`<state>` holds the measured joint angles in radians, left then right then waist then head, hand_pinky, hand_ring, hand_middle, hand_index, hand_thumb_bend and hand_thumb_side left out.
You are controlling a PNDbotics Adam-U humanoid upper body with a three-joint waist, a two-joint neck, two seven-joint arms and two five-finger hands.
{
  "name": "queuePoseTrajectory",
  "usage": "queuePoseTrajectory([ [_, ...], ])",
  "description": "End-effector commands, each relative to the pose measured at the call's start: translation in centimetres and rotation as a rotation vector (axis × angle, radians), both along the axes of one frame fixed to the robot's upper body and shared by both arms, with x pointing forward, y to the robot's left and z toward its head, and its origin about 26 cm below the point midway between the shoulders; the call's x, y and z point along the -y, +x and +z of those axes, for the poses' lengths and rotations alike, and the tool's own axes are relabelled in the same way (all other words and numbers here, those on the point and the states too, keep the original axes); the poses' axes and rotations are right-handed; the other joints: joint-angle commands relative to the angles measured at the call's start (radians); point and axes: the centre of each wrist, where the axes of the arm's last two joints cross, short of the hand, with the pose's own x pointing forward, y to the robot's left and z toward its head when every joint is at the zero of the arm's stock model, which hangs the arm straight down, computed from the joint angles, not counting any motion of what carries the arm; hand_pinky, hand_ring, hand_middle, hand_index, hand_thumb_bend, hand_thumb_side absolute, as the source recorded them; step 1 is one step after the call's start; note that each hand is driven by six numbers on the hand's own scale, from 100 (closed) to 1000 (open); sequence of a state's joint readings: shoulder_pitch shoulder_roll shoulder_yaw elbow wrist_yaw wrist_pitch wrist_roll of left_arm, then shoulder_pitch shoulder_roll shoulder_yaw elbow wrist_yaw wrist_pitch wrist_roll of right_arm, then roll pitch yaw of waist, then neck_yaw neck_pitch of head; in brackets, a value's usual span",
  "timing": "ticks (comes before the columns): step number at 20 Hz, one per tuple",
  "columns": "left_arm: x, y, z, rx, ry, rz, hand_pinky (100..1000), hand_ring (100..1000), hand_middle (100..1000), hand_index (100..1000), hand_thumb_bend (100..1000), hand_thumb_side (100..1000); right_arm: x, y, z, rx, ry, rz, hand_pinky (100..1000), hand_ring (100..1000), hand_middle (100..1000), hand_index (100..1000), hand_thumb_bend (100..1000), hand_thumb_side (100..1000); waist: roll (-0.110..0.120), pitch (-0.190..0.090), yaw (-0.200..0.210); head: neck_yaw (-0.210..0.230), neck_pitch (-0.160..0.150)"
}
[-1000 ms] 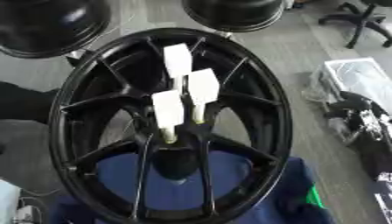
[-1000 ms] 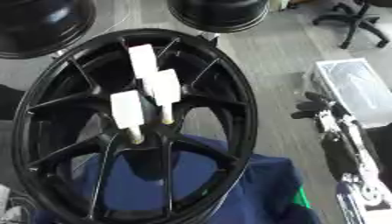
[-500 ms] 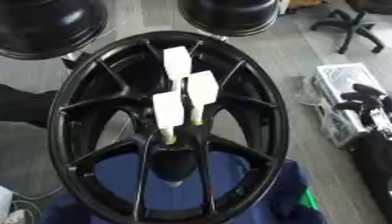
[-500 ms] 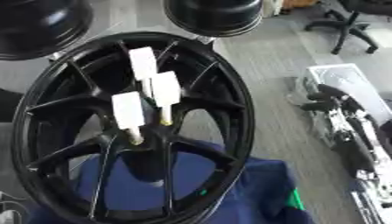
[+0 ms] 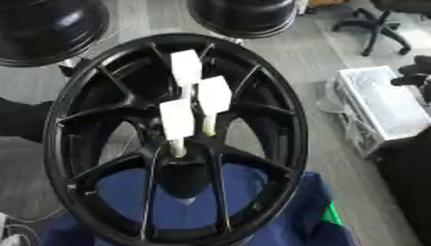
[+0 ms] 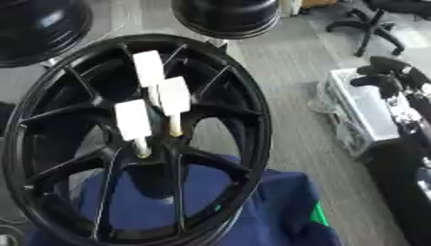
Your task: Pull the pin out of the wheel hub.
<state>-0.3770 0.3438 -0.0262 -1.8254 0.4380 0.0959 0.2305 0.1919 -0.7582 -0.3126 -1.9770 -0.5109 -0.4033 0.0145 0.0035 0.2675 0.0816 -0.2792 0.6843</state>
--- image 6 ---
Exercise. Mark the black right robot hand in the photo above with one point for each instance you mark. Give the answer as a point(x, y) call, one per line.
point(387, 78)

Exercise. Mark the black spoked wheel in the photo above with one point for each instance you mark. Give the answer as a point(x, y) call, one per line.
point(241, 96)

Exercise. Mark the black round wheel rim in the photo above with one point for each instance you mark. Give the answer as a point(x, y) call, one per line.
point(42, 29)
point(227, 16)

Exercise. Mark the black office chair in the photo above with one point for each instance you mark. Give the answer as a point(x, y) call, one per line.
point(370, 27)

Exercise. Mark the blue cloth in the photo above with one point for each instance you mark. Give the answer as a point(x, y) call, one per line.
point(269, 205)

